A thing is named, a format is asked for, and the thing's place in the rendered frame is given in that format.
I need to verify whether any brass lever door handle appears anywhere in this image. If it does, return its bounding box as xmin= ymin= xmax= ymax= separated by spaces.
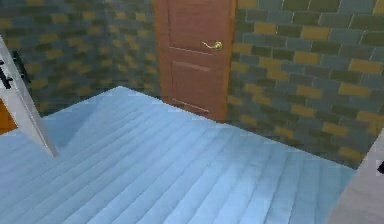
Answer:
xmin=200 ymin=40 xmax=224 ymax=52

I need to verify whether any brown wooden room door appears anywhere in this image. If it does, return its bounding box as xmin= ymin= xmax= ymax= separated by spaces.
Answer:
xmin=151 ymin=0 xmax=238 ymax=123

